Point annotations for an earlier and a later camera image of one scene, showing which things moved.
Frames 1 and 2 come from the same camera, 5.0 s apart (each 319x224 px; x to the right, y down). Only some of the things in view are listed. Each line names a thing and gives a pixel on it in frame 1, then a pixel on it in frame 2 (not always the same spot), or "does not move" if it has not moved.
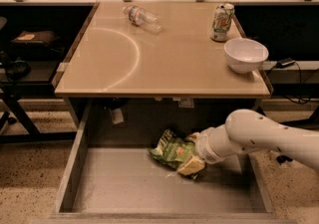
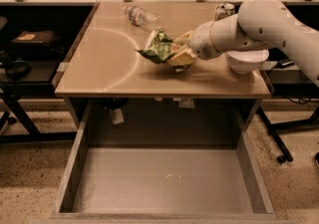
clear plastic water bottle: x=144 y=18 does not move
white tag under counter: x=117 y=115 does not move
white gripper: x=203 y=144 → x=201 y=43
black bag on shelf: x=37 y=43 does not move
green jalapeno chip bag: x=172 y=148 → x=159 y=48
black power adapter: x=285 y=62 does not move
